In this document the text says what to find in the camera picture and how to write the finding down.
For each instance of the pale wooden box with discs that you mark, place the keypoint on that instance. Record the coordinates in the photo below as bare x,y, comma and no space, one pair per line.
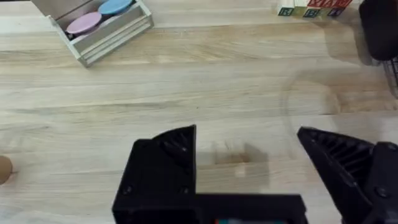
105,31

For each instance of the brown round cup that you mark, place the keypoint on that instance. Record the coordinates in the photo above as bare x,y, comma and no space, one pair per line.
4,169

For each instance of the row of lettered toy blocks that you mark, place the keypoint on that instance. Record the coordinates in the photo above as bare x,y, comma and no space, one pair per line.
311,7

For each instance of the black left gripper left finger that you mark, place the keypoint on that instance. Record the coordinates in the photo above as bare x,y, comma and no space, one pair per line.
158,180

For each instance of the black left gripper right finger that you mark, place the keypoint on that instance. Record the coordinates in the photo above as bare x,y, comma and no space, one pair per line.
354,174

